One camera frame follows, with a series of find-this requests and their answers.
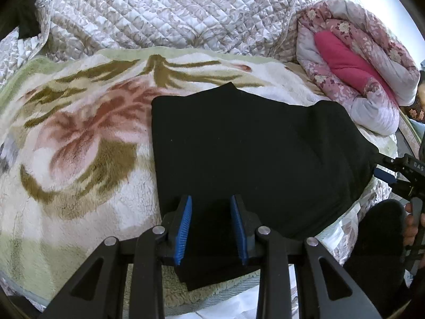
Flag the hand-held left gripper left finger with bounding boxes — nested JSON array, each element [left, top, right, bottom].
[[40, 194, 194, 319]]

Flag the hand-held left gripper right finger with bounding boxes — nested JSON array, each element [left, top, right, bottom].
[[230, 194, 382, 319]]

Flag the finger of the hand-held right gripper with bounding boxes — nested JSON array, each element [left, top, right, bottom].
[[375, 154, 406, 173], [372, 168, 412, 197]]

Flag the black pants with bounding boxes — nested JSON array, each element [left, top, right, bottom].
[[151, 82, 382, 291]]

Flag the person's right hand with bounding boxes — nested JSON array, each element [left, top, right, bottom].
[[402, 203, 425, 250]]

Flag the pale patchwork bed sheet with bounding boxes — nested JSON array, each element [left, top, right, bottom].
[[312, 173, 399, 270]]

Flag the pink floral comforter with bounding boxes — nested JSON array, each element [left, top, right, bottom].
[[295, 0, 420, 136]]

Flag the floral fleece blanket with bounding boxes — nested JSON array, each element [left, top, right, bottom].
[[0, 47, 394, 316]]

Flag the grey quilted bedspread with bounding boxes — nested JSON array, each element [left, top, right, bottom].
[[0, 0, 321, 83]]

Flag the black garment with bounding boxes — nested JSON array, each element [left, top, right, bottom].
[[15, 0, 45, 39]]

